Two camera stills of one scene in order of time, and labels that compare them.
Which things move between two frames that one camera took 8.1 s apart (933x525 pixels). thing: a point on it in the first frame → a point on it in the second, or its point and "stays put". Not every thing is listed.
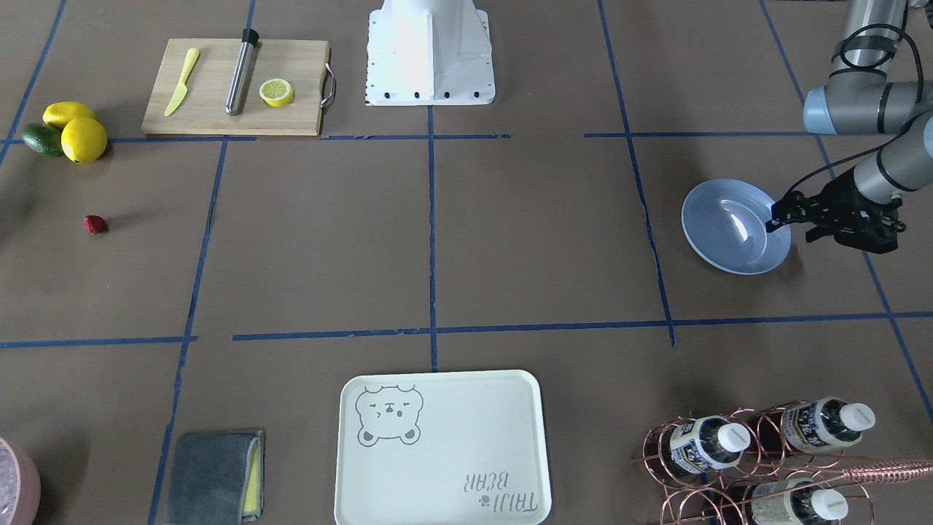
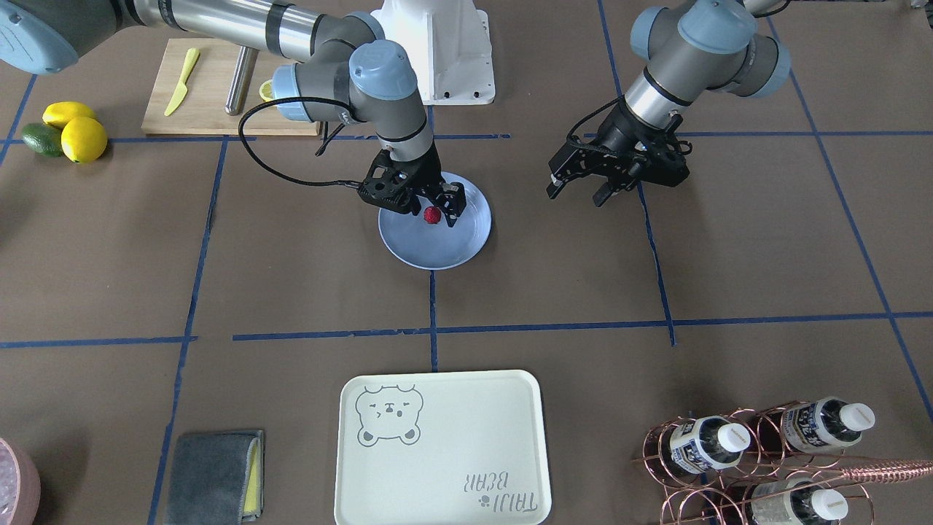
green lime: [44, 138] stays put
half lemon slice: [276, 92] stays put
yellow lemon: [84, 140] stays put
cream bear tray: [461, 448] stays put
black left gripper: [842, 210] → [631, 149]
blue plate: [726, 220] → [420, 243]
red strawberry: [94, 224] → [432, 214]
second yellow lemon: [59, 114] stays put
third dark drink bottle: [795, 502] stays put
